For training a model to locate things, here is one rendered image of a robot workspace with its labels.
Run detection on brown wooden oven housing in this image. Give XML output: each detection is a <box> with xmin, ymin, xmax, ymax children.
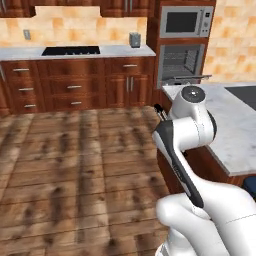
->
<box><xmin>145</xmin><ymin>0</ymin><xmax>218</xmax><ymax>105</ymax></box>

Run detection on black island hob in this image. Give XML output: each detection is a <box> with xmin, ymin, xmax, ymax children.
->
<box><xmin>223</xmin><ymin>85</ymin><xmax>256</xmax><ymax>112</ymax></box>

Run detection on silver microwave oven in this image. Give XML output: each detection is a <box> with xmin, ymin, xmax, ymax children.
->
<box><xmin>159</xmin><ymin>5</ymin><xmax>215</xmax><ymax>39</ymax></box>

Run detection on grey toaster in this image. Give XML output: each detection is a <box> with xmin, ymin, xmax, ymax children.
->
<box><xmin>128</xmin><ymin>32</ymin><xmax>142</xmax><ymax>49</ymax></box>

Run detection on brown wooden wall cupboards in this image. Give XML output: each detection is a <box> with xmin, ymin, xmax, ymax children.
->
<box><xmin>99</xmin><ymin>0</ymin><xmax>158</xmax><ymax>19</ymax></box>
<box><xmin>0</xmin><ymin>0</ymin><xmax>37</xmax><ymax>19</ymax></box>

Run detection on silver oven door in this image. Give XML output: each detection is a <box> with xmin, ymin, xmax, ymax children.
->
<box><xmin>161</xmin><ymin>74</ymin><xmax>213</xmax><ymax>88</ymax></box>

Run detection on beige range hood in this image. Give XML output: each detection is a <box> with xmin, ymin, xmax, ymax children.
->
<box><xmin>34</xmin><ymin>5</ymin><xmax>102</xmax><ymax>19</ymax></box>

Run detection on brown wooden base cupboards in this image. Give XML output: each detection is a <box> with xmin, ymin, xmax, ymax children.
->
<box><xmin>0</xmin><ymin>55</ymin><xmax>157</xmax><ymax>116</ymax></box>

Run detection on blue round stool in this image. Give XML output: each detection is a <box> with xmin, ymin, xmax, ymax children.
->
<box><xmin>242</xmin><ymin>175</ymin><xmax>256</xmax><ymax>202</ymax></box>

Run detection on silver built-in oven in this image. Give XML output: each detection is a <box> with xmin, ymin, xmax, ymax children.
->
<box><xmin>156</xmin><ymin>43</ymin><xmax>213</xmax><ymax>89</ymax></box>

